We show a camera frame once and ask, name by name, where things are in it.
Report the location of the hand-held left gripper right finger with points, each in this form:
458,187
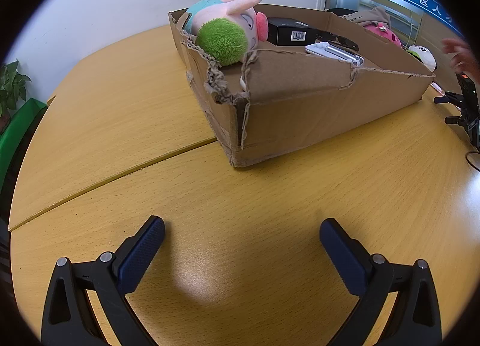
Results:
343,256

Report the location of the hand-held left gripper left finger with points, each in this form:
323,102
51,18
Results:
142,256

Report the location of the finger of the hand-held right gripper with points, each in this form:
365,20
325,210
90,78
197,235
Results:
452,98
458,121

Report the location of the white phone stand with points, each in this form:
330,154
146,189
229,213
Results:
333,52

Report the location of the torn cardboard box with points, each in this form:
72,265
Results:
318,113

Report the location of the wooden desktop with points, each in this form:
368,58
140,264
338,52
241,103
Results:
240,211

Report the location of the person's right hand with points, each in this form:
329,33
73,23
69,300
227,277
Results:
467,59

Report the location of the pink pen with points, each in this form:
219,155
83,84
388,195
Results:
437,87

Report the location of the white plush toy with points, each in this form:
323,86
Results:
423,56

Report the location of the grey folded cloth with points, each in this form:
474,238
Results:
369,16

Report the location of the black sunglasses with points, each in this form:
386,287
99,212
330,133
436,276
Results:
339,41

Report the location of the small black product box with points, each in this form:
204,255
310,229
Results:
288,31

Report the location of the green plastic planter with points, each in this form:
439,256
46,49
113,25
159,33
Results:
18,128

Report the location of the green potted plant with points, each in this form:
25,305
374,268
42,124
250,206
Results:
13,87

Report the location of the pink teal green plush toy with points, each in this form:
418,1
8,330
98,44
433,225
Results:
225,31

